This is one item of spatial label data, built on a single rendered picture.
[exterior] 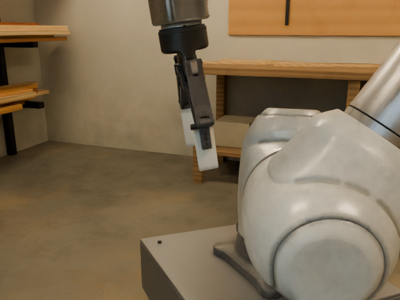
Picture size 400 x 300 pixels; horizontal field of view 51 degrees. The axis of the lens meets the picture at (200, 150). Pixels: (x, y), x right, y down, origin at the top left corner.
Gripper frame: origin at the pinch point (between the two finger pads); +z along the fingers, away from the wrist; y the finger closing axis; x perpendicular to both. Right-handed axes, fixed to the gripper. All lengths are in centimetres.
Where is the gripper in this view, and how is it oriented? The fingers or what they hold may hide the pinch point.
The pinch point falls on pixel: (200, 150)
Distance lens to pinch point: 70.8
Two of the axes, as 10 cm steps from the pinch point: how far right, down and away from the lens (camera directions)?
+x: -9.7, 1.8, -1.3
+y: -1.8, -2.8, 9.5
